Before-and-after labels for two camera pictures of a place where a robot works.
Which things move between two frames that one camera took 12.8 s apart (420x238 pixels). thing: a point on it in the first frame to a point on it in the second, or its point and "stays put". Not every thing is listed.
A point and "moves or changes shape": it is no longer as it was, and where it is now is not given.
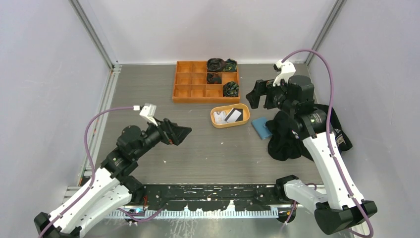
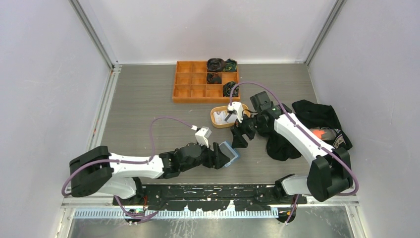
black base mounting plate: [212, 197] stays put
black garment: [286, 142] stays put
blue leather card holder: [260, 126] moves or changes shape
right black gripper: [262, 87] to [237, 130]
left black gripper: [166, 128] to [215, 158]
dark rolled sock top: [215, 64] stays put
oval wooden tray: [225, 115] stays put
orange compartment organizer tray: [191, 86] stays put
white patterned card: [220, 116] stays put
